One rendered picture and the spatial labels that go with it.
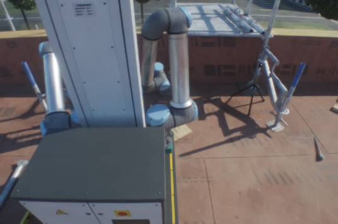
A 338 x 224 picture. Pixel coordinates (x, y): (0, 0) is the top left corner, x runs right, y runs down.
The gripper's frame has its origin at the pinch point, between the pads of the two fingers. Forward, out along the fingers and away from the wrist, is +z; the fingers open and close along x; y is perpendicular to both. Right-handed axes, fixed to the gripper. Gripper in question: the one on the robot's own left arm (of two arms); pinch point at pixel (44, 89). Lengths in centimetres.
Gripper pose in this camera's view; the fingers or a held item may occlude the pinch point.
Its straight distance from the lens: 211.3
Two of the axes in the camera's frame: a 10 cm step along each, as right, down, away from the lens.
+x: -2.4, 6.0, -7.6
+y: 0.0, -7.9, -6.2
